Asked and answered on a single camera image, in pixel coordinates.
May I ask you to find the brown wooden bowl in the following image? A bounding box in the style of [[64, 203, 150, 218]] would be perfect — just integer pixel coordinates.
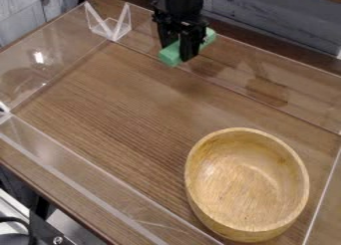
[[183, 127, 310, 243]]

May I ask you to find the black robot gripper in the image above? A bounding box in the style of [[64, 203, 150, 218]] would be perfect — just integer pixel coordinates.
[[152, 0, 207, 62]]

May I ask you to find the clear acrylic corner bracket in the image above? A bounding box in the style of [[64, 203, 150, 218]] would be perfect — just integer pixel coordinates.
[[84, 2, 132, 42]]

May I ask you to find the green rectangular block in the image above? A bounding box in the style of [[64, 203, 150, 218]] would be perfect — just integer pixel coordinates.
[[158, 28, 216, 67]]

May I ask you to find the black cable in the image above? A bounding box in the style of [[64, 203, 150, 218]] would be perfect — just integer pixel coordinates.
[[0, 216, 33, 245]]

